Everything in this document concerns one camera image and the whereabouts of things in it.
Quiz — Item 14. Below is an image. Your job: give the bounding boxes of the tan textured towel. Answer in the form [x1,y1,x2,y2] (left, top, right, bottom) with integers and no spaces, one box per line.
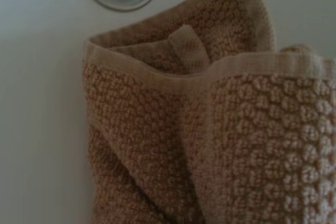
[80,0,336,224]

